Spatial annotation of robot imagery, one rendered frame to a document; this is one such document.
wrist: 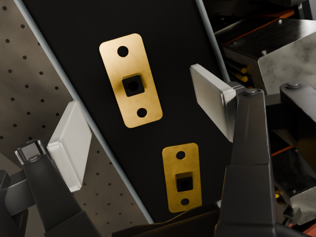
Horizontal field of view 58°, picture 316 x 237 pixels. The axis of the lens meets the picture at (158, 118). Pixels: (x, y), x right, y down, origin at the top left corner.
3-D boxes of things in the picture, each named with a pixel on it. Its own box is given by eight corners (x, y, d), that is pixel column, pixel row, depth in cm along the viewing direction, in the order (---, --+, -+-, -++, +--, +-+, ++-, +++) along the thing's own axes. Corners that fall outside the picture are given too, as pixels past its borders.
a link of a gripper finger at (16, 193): (57, 203, 13) (-5, 222, 13) (73, 152, 18) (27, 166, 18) (44, 177, 13) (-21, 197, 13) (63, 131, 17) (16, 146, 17)
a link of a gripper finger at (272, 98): (251, 114, 13) (313, 94, 13) (216, 85, 18) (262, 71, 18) (255, 142, 13) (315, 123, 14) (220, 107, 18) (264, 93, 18)
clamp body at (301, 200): (254, 125, 83) (346, 206, 50) (217, 142, 84) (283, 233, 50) (246, 103, 80) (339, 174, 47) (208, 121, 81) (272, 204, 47)
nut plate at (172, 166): (201, 206, 33) (204, 213, 32) (169, 211, 32) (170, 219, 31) (197, 140, 30) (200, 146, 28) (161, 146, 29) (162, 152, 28)
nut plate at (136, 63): (163, 117, 28) (165, 121, 27) (126, 128, 28) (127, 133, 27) (139, 31, 25) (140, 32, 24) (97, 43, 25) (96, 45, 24)
